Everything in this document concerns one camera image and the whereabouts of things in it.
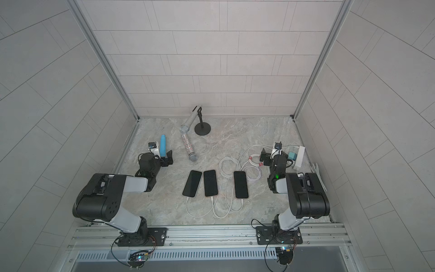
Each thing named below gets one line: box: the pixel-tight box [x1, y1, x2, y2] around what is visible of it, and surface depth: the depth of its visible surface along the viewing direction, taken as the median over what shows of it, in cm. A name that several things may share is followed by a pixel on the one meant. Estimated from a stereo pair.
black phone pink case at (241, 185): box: [233, 171, 249, 199], surface depth 88 cm
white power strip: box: [292, 145, 306, 171], surface depth 96 cm
